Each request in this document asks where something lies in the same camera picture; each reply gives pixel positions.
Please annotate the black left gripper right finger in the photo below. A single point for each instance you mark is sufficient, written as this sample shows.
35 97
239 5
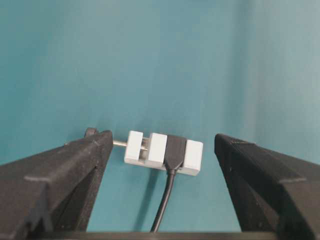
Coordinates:
270 191

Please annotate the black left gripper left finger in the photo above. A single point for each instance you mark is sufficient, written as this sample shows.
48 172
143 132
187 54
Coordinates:
54 190

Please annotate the white clamp block with screw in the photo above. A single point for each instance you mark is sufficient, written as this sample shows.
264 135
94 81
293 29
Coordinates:
149 152

